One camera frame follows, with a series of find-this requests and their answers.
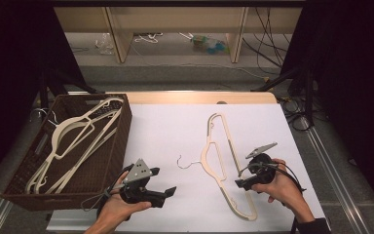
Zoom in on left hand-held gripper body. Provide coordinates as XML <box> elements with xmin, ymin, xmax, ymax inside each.
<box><xmin>120</xmin><ymin>158</ymin><xmax>168</xmax><ymax>209</ymax></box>

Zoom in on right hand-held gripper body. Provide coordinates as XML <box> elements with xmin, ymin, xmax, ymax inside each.
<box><xmin>244</xmin><ymin>141</ymin><xmax>279</xmax><ymax>187</ymax></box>

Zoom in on brown woven basket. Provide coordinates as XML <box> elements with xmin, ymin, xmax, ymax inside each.
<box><xmin>1</xmin><ymin>93</ymin><xmax>133</xmax><ymax>212</ymax></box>

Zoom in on beige plastic clothes hanger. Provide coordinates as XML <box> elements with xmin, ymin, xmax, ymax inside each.
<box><xmin>24</xmin><ymin>97</ymin><xmax>125</xmax><ymax>195</ymax></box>
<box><xmin>176</xmin><ymin>112</ymin><xmax>259</xmax><ymax>222</ymax></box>
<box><xmin>45</xmin><ymin>106</ymin><xmax>125</xmax><ymax>195</ymax></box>

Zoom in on person's right hand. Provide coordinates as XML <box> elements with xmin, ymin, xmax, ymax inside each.
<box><xmin>250</xmin><ymin>158</ymin><xmax>307</xmax><ymax>213</ymax></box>

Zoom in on person's left hand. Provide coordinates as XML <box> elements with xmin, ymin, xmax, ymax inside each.
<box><xmin>97</xmin><ymin>171</ymin><xmax>153</xmax><ymax>229</ymax></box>

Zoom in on white table mat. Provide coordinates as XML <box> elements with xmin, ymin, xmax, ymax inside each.
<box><xmin>47</xmin><ymin>102</ymin><xmax>332</xmax><ymax>234</ymax></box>

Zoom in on black metal stand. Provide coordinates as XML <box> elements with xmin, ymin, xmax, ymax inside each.
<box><xmin>250</xmin><ymin>60</ymin><xmax>317</xmax><ymax>129</ymax></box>
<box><xmin>38</xmin><ymin>68</ymin><xmax>99</xmax><ymax>121</ymax></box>

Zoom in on black curtain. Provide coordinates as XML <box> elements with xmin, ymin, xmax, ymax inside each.
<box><xmin>280</xmin><ymin>0</ymin><xmax>374</xmax><ymax>214</ymax></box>
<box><xmin>0</xmin><ymin>0</ymin><xmax>87</xmax><ymax>193</ymax></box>

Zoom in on clear plastic bag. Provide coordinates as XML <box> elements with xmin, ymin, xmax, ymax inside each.
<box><xmin>94</xmin><ymin>32</ymin><xmax>116</xmax><ymax>56</ymax></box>

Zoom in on colourful plastic packet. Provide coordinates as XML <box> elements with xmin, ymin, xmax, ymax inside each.
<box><xmin>190</xmin><ymin>34</ymin><xmax>231</xmax><ymax>56</ymax></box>

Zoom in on light wooden shelf unit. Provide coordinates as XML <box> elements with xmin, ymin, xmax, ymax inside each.
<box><xmin>54</xmin><ymin>6</ymin><xmax>303</xmax><ymax>64</ymax></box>

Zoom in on right hand-held gripper cable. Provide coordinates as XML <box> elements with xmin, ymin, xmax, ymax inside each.
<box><xmin>238</xmin><ymin>161</ymin><xmax>307</xmax><ymax>193</ymax></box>

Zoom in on hand-held gripper cable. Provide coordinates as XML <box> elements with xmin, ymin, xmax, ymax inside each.
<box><xmin>80</xmin><ymin>163</ymin><xmax>134</xmax><ymax>213</ymax></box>
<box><xmin>238</xmin><ymin>161</ymin><xmax>307</xmax><ymax>193</ymax></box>

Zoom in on left hand-held gripper cable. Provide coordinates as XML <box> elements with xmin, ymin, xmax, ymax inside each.
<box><xmin>80</xmin><ymin>163</ymin><xmax>134</xmax><ymax>213</ymax></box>

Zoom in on tangled black floor cables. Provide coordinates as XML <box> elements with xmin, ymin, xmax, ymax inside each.
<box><xmin>278</xmin><ymin>95</ymin><xmax>317</xmax><ymax>133</ymax></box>

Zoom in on white cord bundle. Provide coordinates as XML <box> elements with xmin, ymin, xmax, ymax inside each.
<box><xmin>133</xmin><ymin>31</ymin><xmax>165</xmax><ymax>45</ymax></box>

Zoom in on hanging black cables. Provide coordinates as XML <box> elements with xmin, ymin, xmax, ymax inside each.
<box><xmin>242</xmin><ymin>7</ymin><xmax>293</xmax><ymax>76</ymax></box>

